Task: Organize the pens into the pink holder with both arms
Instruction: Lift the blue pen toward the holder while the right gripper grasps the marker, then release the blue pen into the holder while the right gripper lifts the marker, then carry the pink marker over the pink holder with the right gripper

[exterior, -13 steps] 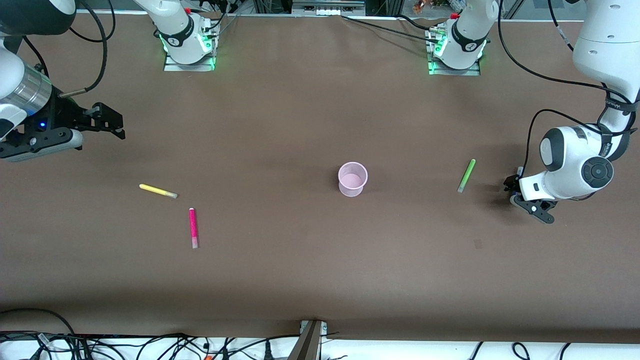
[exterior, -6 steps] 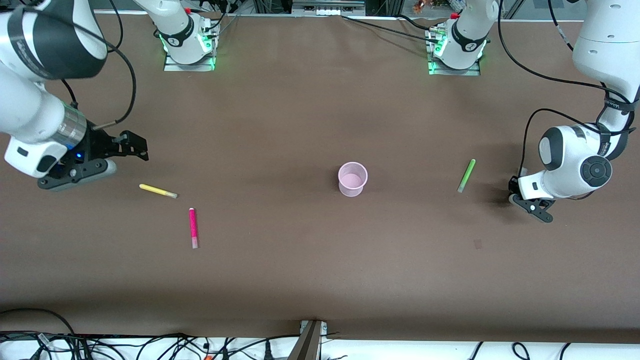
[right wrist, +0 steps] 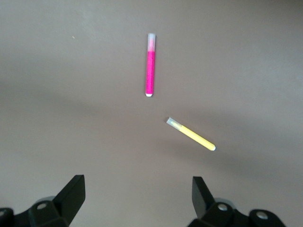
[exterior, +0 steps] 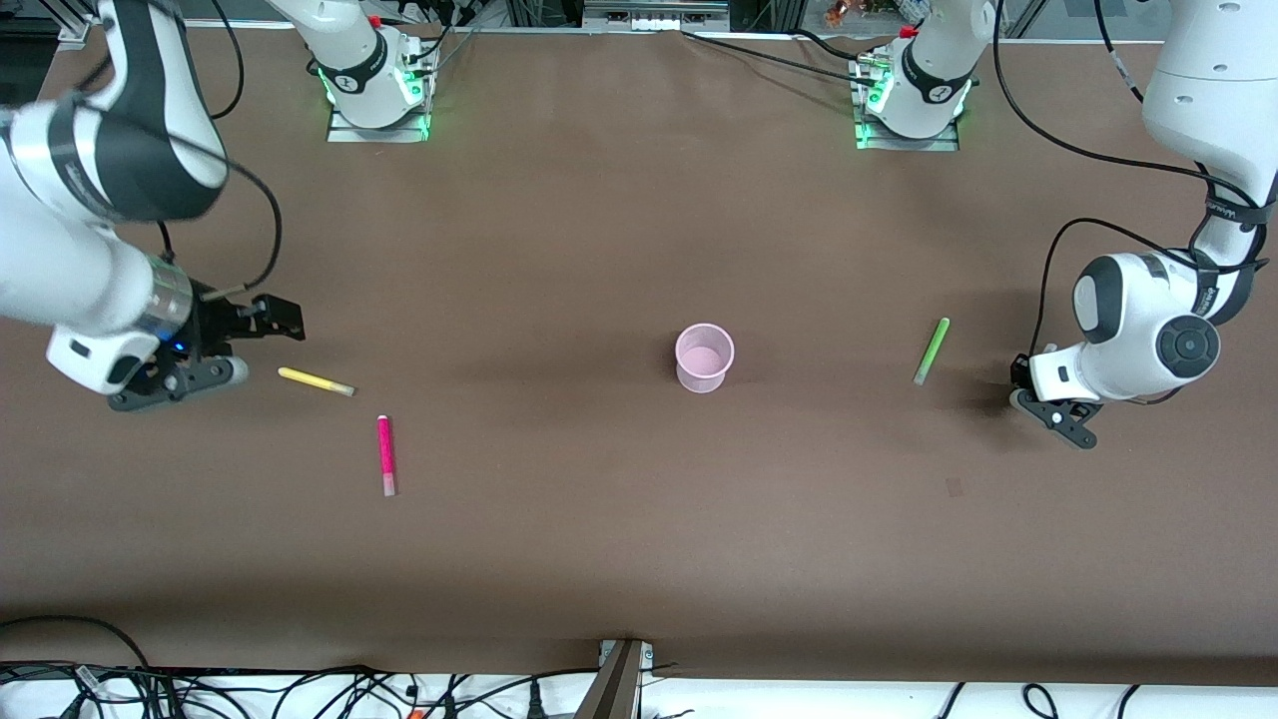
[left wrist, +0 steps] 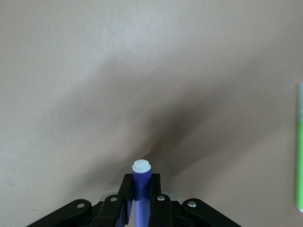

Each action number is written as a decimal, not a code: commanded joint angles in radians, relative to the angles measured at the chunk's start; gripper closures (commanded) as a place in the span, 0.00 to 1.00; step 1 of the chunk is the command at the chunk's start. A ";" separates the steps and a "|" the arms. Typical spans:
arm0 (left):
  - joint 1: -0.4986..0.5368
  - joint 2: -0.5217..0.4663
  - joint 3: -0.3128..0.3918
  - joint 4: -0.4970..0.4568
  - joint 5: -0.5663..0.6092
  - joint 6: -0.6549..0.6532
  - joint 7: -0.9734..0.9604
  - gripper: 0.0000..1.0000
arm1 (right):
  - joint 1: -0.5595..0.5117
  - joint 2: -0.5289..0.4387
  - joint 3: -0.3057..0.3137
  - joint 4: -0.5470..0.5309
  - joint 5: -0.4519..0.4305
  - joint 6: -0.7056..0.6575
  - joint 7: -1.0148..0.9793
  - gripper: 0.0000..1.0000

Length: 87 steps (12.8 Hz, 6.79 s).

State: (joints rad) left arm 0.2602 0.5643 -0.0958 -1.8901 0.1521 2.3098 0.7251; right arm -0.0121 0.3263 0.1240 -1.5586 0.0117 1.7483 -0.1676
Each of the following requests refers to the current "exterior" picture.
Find yellow highlighter pen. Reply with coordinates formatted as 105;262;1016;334
278;366;356;398

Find pink pen holder cup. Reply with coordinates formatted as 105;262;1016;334
674;323;737;394

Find green highlighter pen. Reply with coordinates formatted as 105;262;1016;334
913;318;952;387

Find grey power strip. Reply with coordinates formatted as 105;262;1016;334
582;0;732;33

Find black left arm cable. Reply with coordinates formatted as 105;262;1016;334
991;0;1274;356

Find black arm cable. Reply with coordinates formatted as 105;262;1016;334
991;0;1274;356
95;0;285;301

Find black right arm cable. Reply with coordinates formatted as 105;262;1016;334
95;0;285;301

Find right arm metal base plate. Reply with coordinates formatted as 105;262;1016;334
327;60;440;144

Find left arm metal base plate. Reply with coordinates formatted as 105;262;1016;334
854;55;961;153

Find aluminium frame profile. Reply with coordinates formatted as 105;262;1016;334
55;0;101;46

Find aluminium table post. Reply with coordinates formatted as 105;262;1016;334
574;639;655;719

